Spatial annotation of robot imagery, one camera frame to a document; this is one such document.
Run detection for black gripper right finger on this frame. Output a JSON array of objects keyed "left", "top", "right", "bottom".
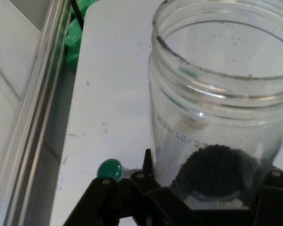
[{"left": 253, "top": 168, "right": 283, "bottom": 226}]

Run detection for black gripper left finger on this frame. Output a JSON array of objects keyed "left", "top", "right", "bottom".
[{"left": 63, "top": 148, "right": 199, "bottom": 226}]

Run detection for clear plastic jar black seeds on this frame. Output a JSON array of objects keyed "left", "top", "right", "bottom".
[{"left": 148, "top": 0, "right": 283, "bottom": 203}]

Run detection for green-capped spice bottle dark contents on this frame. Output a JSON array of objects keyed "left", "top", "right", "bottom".
[{"left": 98, "top": 159, "right": 133, "bottom": 183}]

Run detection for green cloth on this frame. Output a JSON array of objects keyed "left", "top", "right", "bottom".
[{"left": 65, "top": 0, "right": 97, "bottom": 71}]

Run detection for aluminium wall rail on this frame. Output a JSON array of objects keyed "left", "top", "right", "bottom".
[{"left": 0, "top": 0, "right": 74, "bottom": 226}]

